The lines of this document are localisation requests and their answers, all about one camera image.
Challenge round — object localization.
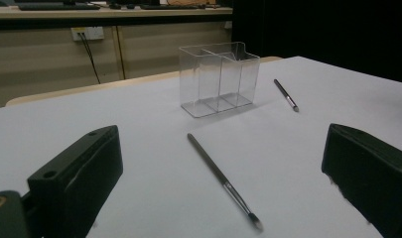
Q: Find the grey pen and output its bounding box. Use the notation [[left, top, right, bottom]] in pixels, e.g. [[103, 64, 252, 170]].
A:
[[187, 132, 264, 232]]

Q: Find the black keyboard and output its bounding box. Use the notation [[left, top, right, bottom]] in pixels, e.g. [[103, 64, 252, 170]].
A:
[[140, 3, 202, 11], [18, 1, 102, 12]]

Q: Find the black power cable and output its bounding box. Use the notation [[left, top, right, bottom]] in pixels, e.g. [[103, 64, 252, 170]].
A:
[[77, 32, 102, 85]]

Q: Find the white wall power outlet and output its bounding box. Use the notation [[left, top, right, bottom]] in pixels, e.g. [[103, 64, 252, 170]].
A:
[[70, 26, 105, 42]]

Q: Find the clear acrylic organizer box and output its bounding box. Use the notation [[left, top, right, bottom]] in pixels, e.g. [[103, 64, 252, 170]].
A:
[[178, 41, 261, 119]]

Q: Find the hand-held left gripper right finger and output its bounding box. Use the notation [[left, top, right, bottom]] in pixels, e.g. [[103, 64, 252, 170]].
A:
[[322, 123, 402, 238]]

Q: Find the long beige counter desk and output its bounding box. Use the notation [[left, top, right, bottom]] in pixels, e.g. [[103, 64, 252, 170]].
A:
[[0, 4, 234, 32]]

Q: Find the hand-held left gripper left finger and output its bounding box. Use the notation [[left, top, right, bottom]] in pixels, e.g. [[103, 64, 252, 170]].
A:
[[21, 124, 124, 238]]

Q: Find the black pen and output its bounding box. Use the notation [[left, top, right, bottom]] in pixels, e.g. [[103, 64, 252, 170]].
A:
[[273, 78, 301, 113]]

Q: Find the white table cover board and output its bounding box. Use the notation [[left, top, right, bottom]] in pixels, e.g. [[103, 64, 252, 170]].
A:
[[0, 56, 402, 238]]

